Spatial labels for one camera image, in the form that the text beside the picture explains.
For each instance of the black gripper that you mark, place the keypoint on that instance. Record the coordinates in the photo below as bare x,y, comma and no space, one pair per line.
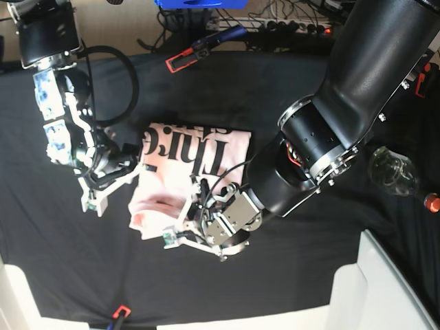
198,214
114,164

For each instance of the pink T-shirt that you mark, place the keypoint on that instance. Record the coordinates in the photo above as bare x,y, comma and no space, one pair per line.
171,154

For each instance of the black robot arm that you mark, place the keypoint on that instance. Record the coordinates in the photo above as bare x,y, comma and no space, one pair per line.
50,43

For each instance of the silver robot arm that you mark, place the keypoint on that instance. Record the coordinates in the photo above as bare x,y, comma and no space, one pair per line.
379,45

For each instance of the black table cloth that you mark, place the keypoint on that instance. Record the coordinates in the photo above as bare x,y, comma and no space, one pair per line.
81,267

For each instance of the red clamp at table front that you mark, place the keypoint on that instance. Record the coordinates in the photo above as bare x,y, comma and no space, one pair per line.
119,317

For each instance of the red and blue clamp tool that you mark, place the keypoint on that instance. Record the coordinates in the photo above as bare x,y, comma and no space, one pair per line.
202,48

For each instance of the clear glass bottle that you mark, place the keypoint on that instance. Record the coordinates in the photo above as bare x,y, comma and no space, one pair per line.
397,175

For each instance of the red and black clamp tool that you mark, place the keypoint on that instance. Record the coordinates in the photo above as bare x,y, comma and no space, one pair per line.
426,79

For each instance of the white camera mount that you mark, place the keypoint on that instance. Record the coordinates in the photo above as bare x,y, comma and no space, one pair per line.
181,234
95,192

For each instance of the blue plastic mount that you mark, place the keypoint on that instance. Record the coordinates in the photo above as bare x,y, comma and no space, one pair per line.
199,4

